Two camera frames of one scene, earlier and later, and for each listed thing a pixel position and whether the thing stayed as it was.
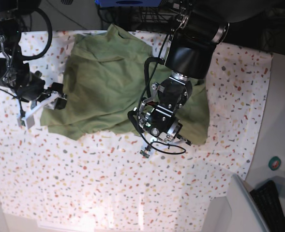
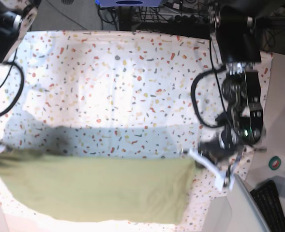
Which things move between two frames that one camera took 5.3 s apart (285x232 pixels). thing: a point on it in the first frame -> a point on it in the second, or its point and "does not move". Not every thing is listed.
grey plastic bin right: x=246 y=215 does not move
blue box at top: x=127 y=3 does not move
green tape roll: x=274 y=163 does not move
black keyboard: x=268 y=202 does not move
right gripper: x=158 y=115 -> x=234 y=134
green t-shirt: x=104 y=79 -> x=153 y=189
